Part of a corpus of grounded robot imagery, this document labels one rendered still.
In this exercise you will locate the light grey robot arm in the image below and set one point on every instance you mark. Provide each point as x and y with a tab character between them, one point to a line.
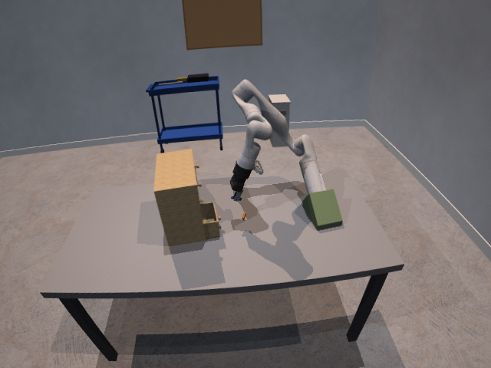
263	131

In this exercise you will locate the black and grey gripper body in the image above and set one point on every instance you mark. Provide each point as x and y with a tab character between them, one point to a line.
242	171

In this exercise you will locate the wooden chest of drawers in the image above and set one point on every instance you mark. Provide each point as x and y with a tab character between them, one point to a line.
177	197

